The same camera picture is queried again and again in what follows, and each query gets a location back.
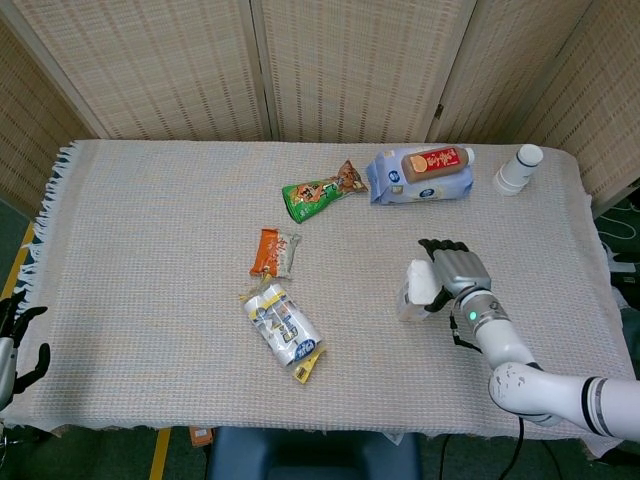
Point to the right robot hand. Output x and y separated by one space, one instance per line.
460 270

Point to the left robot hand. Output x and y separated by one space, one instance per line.
7 360

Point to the pink facial tissue pack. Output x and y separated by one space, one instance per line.
417 285

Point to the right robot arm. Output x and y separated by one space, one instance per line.
505 345

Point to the blue tissue pack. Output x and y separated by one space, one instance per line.
385 180

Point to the red label milk tea bottle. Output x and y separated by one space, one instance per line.
435 163

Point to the stack of white paper cups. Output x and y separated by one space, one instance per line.
517 170

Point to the beige woven tablecloth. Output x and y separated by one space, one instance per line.
150 300

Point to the green snack bag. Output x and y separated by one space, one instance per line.
315 197

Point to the white toilet roll pack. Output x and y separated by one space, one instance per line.
280 325

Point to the orange snack bar wrapper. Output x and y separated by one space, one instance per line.
270 252

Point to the small orange box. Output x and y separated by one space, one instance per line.
201 436

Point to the dark blue chair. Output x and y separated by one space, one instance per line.
310 455

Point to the woven folding screen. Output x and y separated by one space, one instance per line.
150 70

